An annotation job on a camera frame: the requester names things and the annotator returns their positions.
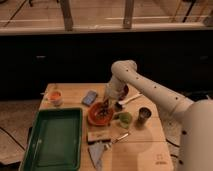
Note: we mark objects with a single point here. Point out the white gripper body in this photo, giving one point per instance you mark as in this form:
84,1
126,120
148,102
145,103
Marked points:
114,89

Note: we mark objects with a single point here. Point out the red bowl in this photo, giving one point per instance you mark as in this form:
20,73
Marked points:
93,119

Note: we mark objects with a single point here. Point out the green small cup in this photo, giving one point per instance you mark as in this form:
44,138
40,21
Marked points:
125,119

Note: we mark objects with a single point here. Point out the white handled brush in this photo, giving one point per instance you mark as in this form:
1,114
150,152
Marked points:
119,105

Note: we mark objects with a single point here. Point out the small orange cup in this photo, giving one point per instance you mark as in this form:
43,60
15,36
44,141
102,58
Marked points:
55,98

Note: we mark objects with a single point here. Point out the dark grapes bunch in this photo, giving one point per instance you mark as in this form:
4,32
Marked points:
102,112

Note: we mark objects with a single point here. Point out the blue sponge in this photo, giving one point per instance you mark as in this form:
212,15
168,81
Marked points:
89,98

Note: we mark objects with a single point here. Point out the green plastic tray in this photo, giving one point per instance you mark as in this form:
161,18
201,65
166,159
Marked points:
55,141

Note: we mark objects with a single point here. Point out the dark metal cup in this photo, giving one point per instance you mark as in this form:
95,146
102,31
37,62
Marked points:
143,115

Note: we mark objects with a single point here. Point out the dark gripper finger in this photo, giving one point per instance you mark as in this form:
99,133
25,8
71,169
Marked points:
106,103

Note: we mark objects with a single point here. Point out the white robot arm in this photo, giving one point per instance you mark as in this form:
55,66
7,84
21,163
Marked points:
196,117

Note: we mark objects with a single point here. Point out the wooden railing frame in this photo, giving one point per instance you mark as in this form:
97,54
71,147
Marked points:
102,16

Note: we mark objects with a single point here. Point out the dark red bowl behind arm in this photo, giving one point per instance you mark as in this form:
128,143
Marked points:
125,91

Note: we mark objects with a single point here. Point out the wooden block eraser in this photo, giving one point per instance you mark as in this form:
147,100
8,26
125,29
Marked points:
101,135

